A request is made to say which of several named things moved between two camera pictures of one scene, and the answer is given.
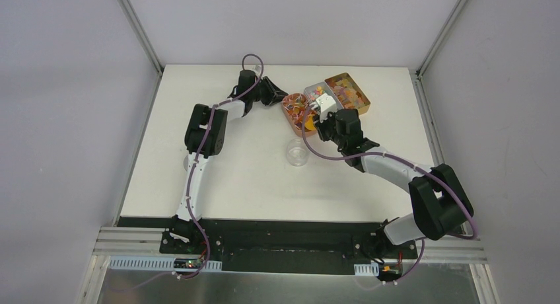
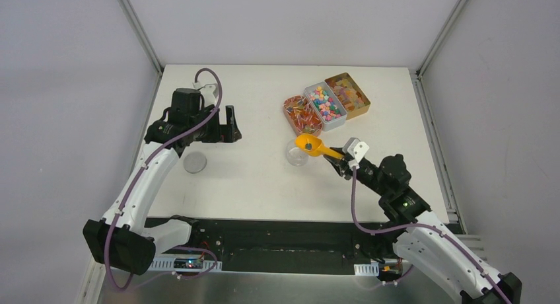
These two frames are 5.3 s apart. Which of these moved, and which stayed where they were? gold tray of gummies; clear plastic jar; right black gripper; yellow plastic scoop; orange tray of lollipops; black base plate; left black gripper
Moved: right black gripper; yellow plastic scoop; left black gripper
Stayed: black base plate; orange tray of lollipops; clear plastic jar; gold tray of gummies
